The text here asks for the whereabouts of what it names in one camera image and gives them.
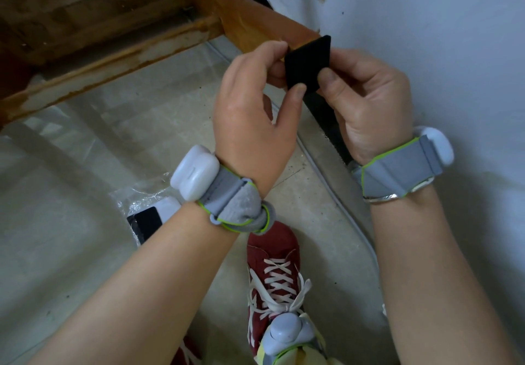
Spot person's right hand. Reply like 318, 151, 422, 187
317, 48, 415, 167

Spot person's left hand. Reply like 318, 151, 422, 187
213, 40, 308, 198

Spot black square pad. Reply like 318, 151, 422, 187
284, 35, 332, 94

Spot person's right forearm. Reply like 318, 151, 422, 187
368, 185, 515, 365

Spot person's left forearm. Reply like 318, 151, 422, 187
28, 202, 251, 365

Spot white wrist tracker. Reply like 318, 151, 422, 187
413, 126, 455, 168
170, 144, 220, 202

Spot red shoe white laces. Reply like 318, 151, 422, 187
170, 335, 204, 365
246, 221, 326, 365

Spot clear plastic bag of pads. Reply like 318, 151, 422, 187
108, 186, 184, 248

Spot grey wrist strap green edge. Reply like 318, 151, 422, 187
352, 136, 446, 201
196, 166, 276, 234

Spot white cable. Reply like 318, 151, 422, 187
205, 40, 382, 273

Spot wooden furniture frame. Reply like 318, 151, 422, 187
0, 0, 321, 127

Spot grey ankle strap green edge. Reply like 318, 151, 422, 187
253, 328, 329, 365

